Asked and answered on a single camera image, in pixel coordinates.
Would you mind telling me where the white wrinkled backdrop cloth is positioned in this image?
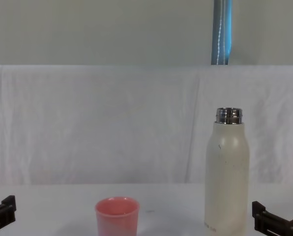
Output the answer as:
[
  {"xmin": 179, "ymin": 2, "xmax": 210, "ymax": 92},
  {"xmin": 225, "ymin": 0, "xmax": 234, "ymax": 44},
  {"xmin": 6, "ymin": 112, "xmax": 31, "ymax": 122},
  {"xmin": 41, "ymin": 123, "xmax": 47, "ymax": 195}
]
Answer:
[{"xmin": 0, "ymin": 64, "xmax": 293, "ymax": 186}]

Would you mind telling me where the pink cup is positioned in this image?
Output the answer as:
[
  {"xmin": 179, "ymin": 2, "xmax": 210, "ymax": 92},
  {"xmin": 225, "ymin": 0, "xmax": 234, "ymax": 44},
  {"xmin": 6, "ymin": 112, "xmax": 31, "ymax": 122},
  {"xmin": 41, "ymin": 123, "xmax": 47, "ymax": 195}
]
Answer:
[{"xmin": 94, "ymin": 196, "xmax": 140, "ymax": 236}]

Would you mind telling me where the cream vacuum bottle steel neck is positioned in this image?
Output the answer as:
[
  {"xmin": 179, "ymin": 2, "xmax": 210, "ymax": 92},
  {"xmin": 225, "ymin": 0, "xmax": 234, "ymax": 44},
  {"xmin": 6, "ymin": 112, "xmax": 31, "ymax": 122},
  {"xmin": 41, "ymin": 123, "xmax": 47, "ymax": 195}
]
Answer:
[{"xmin": 204, "ymin": 107, "xmax": 250, "ymax": 234}]

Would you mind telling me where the white table cloth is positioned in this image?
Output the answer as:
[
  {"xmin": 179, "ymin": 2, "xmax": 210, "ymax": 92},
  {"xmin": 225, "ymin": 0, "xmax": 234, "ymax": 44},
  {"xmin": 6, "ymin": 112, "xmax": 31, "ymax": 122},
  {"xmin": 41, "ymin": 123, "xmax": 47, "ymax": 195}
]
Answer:
[{"xmin": 0, "ymin": 183, "xmax": 293, "ymax": 236}]

